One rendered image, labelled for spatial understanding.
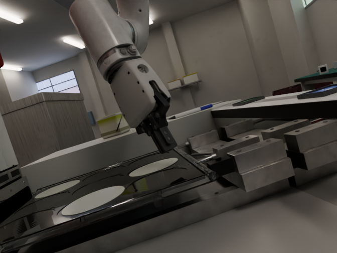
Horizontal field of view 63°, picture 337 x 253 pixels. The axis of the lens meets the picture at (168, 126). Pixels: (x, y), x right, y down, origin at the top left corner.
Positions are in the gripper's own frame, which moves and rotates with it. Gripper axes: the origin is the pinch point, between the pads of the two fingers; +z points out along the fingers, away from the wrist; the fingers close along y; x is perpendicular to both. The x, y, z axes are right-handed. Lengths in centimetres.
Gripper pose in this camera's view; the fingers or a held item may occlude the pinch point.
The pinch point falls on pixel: (164, 140)
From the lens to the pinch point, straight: 50.2
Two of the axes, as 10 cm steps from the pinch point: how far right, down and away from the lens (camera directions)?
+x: -7.0, 2.6, -6.6
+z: 5.0, 8.5, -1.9
